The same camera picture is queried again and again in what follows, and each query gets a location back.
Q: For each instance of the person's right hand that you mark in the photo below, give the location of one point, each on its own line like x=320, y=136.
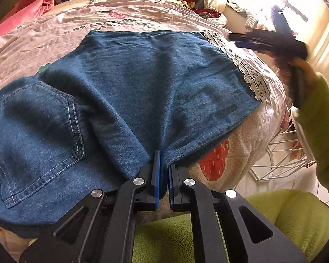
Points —
x=309, y=77

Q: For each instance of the green fleece clothing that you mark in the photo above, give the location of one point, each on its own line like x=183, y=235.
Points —
x=277, y=226

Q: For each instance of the pink fleece blanket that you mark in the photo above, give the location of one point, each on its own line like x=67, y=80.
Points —
x=22, y=12

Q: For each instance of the pink strawberry print duvet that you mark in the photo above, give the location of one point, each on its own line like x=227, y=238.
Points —
x=26, y=50

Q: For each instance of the white wire basket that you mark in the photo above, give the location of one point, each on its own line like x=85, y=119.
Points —
x=287, y=153

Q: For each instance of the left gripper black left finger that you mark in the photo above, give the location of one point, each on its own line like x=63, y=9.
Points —
x=101, y=227

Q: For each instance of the clothes on window sill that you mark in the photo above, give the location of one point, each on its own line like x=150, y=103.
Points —
x=252, y=16

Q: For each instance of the cream curtain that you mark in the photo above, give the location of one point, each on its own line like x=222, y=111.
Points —
x=317, y=38

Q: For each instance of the blue denim pants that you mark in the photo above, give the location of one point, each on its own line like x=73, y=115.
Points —
x=97, y=115

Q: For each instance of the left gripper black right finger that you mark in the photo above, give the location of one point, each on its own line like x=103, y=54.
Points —
x=197, y=197

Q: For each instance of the right forearm green sleeve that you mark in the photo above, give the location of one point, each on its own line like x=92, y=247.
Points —
x=313, y=116

